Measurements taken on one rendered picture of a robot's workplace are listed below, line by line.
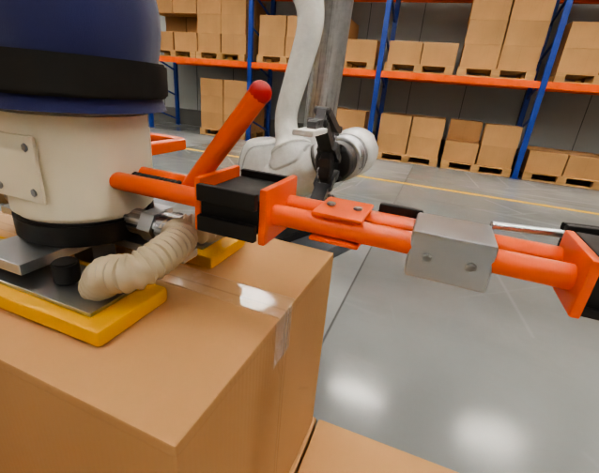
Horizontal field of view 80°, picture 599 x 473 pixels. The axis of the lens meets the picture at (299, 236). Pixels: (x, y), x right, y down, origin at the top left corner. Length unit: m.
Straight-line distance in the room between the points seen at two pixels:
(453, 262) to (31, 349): 0.40
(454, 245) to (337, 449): 0.58
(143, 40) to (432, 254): 0.38
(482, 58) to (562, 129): 2.48
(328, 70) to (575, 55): 6.70
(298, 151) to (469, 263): 0.57
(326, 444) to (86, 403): 0.55
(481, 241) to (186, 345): 0.30
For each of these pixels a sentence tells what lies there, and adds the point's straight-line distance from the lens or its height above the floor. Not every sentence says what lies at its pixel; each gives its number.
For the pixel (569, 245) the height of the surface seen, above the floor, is 1.09.
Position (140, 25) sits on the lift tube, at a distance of 0.48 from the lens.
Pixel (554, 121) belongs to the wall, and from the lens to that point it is 8.96.
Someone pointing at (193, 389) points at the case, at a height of 0.94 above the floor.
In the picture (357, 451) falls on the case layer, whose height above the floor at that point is 0.54.
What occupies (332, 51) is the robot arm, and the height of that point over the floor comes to 1.30.
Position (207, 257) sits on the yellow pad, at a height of 0.96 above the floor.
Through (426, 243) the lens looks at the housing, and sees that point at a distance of 0.33.
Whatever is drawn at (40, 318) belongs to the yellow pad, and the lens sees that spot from 0.47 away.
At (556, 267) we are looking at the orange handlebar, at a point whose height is 1.08.
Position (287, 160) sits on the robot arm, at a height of 1.04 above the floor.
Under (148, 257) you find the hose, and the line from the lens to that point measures 0.40.
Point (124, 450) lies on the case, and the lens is 0.38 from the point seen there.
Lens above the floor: 1.20
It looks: 23 degrees down
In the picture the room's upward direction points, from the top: 5 degrees clockwise
